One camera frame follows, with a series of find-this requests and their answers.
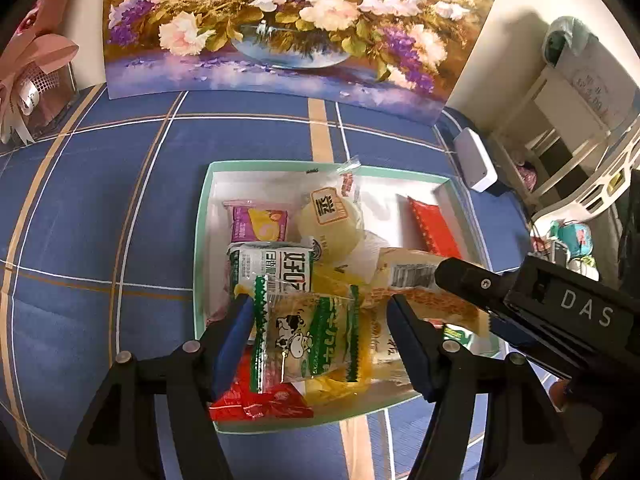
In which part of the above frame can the small green cookie packet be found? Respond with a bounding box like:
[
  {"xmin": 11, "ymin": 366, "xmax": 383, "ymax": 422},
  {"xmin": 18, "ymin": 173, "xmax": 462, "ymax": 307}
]
[{"xmin": 248, "ymin": 274, "xmax": 374, "ymax": 395}]

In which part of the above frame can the white shelf rack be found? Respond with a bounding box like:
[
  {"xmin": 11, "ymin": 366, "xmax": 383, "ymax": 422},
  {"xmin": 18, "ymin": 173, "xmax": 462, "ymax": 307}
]
[{"xmin": 487, "ymin": 14, "xmax": 640, "ymax": 226}]

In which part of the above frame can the pink bread packet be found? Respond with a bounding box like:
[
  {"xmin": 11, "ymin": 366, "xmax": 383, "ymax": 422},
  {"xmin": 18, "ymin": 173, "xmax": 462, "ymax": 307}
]
[{"xmin": 224, "ymin": 200, "xmax": 290, "ymax": 243}]

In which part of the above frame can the beige cracker packet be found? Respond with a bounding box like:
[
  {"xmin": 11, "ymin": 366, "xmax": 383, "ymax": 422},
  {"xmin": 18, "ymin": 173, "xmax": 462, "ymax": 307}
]
[{"xmin": 362, "ymin": 247, "xmax": 489, "ymax": 337}]

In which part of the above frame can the red crinkled candy packet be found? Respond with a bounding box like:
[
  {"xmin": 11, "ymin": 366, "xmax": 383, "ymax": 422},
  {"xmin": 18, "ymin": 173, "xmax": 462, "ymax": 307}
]
[{"xmin": 208, "ymin": 347, "xmax": 314, "ymax": 422}]

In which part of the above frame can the white teal-edged tray box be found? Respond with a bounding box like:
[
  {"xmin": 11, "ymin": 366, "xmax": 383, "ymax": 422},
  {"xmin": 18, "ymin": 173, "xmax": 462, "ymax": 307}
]
[{"xmin": 193, "ymin": 160, "xmax": 498, "ymax": 434}]

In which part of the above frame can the small green white candy packet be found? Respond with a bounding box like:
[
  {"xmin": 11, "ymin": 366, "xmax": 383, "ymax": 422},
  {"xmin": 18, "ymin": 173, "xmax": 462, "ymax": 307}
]
[{"xmin": 224, "ymin": 242, "xmax": 314, "ymax": 298}]

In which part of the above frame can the teal round pouch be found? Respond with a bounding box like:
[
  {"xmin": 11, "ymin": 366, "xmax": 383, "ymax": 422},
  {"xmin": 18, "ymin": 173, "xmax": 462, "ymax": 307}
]
[{"xmin": 549, "ymin": 221, "xmax": 593, "ymax": 259}]

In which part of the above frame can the long red biscuit packet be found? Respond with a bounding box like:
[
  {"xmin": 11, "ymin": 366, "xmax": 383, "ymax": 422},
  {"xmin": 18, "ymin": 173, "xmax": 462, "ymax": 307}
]
[{"xmin": 408, "ymin": 197, "xmax": 462, "ymax": 259}]

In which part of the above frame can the colourful clutter pile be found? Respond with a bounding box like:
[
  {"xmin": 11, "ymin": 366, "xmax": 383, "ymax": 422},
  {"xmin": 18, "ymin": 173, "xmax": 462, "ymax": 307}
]
[{"xmin": 530, "ymin": 221, "xmax": 600, "ymax": 282}]

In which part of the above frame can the yellow cake clear packet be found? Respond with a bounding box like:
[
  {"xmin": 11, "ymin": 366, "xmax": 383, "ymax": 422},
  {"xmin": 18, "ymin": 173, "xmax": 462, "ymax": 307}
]
[{"xmin": 304, "ymin": 263, "xmax": 372, "ymax": 408}]

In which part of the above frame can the floral oil painting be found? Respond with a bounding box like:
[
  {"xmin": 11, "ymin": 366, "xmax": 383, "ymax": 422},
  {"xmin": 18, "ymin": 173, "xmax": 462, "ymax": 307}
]
[{"xmin": 103, "ymin": 0, "xmax": 495, "ymax": 124}]

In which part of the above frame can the blue plaid tablecloth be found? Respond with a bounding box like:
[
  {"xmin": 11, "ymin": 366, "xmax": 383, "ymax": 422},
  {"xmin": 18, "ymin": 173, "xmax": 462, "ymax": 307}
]
[{"xmin": 0, "ymin": 84, "xmax": 557, "ymax": 480}]

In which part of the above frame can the white rectangular device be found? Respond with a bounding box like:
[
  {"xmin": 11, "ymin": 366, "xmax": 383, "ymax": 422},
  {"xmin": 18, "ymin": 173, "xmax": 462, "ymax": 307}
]
[{"xmin": 454, "ymin": 128, "xmax": 498, "ymax": 193}]

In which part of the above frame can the white pastry packet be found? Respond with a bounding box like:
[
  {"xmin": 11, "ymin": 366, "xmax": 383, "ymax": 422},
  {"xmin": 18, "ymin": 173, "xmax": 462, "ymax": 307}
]
[{"xmin": 371, "ymin": 307, "xmax": 410, "ymax": 385}]

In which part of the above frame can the white bun clear packet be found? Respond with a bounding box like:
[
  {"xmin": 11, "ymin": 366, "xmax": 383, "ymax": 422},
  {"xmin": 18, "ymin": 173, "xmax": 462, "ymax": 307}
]
[{"xmin": 295, "ymin": 156, "xmax": 364, "ymax": 264}]

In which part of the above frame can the green white biscuit packet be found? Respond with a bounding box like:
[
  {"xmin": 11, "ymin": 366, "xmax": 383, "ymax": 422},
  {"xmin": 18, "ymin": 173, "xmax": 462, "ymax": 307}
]
[{"xmin": 442, "ymin": 324, "xmax": 474, "ymax": 350}]

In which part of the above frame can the pink flower bouquet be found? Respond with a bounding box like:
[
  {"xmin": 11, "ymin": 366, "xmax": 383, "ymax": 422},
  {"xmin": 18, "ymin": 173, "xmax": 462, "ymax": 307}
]
[{"xmin": 1, "ymin": 0, "xmax": 79, "ymax": 145}]

